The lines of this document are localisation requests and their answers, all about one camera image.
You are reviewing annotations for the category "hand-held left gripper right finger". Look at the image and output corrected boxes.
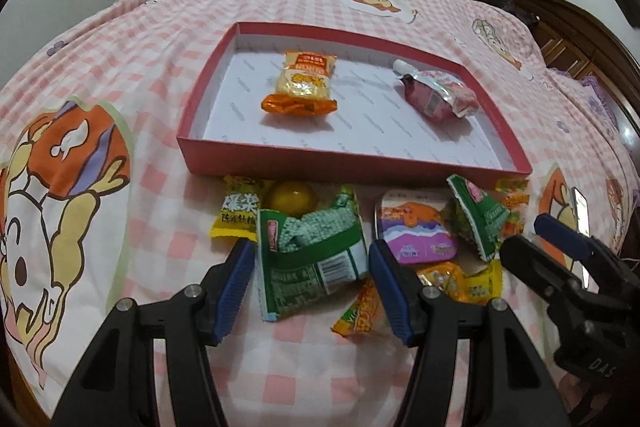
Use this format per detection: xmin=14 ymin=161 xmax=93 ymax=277
xmin=367 ymin=238 xmax=571 ymax=427

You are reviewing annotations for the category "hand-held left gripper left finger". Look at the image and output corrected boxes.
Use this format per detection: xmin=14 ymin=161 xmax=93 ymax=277
xmin=55 ymin=239 xmax=257 ymax=427

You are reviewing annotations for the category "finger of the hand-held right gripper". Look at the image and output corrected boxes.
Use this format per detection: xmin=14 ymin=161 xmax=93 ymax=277
xmin=534 ymin=213 xmax=640 ymax=303
xmin=500 ymin=234 xmax=632 ymax=324

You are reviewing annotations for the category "clear gummy candy packet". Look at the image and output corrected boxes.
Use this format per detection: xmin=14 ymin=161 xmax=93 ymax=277
xmin=492 ymin=177 xmax=531 ymax=238

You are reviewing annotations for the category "purple tin with orange cartoon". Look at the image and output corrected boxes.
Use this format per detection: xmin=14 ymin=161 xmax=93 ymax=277
xmin=375 ymin=189 xmax=458 ymax=265

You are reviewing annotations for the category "small green snack packet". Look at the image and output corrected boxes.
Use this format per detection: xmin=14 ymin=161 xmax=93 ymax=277
xmin=446 ymin=174 xmax=511 ymax=263

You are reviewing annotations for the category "large green snack packet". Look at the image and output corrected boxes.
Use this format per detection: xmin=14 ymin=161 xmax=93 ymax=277
xmin=255 ymin=184 xmax=371 ymax=323

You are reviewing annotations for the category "yellow jelly cup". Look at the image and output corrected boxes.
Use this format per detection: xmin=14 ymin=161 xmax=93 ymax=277
xmin=263 ymin=181 xmax=318 ymax=215

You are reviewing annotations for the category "red shallow cardboard box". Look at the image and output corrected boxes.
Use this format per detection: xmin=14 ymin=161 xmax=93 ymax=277
xmin=176 ymin=22 xmax=533 ymax=182

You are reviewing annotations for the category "orange noodle snack packet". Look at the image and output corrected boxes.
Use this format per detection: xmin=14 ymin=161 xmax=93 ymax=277
xmin=331 ymin=279 xmax=386 ymax=337

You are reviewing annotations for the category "yellow candy packet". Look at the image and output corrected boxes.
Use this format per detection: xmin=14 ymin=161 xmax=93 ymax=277
xmin=209 ymin=176 xmax=263 ymax=240

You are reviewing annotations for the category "purple pillow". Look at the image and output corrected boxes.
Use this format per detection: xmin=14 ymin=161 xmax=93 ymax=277
xmin=550 ymin=72 xmax=636 ymax=148

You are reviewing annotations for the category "pink spouted drink pouch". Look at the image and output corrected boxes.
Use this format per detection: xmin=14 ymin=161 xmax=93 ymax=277
xmin=392 ymin=59 xmax=481 ymax=122

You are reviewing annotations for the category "dark wooden headboard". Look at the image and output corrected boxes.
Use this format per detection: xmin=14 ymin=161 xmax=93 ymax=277
xmin=492 ymin=0 xmax=640 ymax=118

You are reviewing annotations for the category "dark cloth on headboard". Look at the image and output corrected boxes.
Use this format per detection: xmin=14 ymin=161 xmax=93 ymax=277
xmin=472 ymin=0 xmax=541 ymax=28

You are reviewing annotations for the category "pink checked cartoon blanket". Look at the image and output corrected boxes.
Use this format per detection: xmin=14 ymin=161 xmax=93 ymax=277
xmin=0 ymin=0 xmax=640 ymax=413

